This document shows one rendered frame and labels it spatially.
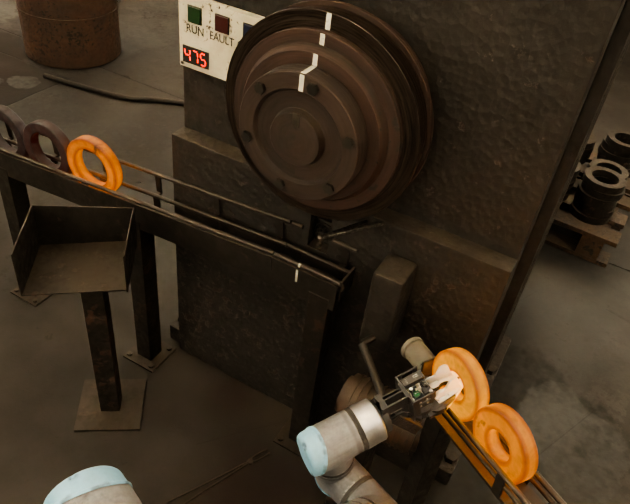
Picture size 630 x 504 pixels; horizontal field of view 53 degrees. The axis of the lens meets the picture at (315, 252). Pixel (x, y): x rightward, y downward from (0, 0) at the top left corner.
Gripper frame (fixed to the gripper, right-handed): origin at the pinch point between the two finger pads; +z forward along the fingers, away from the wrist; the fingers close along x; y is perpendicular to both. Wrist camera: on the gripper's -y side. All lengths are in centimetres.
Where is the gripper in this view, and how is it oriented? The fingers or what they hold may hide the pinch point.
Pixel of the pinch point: (461, 378)
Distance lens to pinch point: 140.5
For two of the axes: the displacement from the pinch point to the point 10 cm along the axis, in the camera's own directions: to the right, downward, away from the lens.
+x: -4.3, -6.0, 6.7
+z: 8.9, -4.0, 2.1
